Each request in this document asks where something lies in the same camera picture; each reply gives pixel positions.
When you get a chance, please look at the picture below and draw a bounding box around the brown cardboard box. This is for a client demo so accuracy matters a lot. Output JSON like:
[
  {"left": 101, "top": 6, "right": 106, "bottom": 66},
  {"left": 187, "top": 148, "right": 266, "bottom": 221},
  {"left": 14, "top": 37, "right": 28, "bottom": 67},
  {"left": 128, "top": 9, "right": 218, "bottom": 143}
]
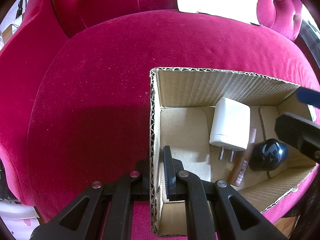
[{"left": 150, "top": 68, "right": 319, "bottom": 237}]

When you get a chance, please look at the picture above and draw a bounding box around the glossy black round device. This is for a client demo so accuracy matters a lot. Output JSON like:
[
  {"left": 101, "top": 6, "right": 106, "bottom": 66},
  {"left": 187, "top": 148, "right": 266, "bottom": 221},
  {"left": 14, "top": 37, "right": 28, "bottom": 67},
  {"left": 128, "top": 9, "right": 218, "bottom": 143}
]
[{"left": 249, "top": 139, "right": 288, "bottom": 172}]

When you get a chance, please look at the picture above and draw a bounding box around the magenta velvet armchair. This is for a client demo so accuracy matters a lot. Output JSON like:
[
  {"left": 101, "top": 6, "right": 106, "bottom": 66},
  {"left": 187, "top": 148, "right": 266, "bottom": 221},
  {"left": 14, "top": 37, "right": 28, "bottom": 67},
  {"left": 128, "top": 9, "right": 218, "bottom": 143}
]
[{"left": 1, "top": 0, "right": 319, "bottom": 239}]

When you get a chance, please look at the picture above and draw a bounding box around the brown cosmetic tube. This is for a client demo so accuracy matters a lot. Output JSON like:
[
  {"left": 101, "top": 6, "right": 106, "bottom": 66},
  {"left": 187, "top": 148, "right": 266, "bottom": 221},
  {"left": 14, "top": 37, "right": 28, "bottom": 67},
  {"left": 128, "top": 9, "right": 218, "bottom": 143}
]
[{"left": 227, "top": 127, "right": 257, "bottom": 187}]

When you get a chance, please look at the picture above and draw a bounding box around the white USB wall charger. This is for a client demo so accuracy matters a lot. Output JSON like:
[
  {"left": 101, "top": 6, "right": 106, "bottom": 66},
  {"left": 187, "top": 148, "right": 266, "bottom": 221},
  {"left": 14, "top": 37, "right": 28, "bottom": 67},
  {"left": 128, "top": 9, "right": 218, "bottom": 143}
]
[{"left": 209, "top": 98, "right": 251, "bottom": 162}]

